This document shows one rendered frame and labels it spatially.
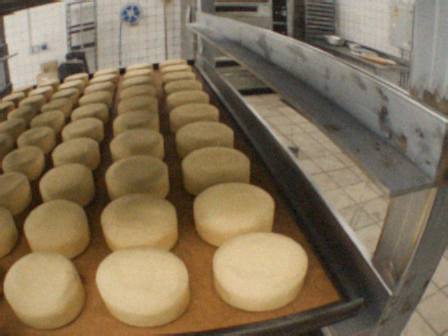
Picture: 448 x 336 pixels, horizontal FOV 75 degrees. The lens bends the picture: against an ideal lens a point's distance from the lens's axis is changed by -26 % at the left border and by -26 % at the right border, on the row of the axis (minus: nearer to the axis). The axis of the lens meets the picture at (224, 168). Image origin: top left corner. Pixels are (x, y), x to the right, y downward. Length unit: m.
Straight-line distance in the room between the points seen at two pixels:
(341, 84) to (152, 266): 0.14
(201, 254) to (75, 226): 0.08
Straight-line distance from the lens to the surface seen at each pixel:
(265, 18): 5.36
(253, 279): 0.18
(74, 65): 1.68
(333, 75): 0.21
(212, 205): 0.23
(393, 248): 0.18
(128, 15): 5.84
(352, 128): 0.17
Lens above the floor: 1.64
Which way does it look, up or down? 28 degrees down
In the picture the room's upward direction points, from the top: 1 degrees counter-clockwise
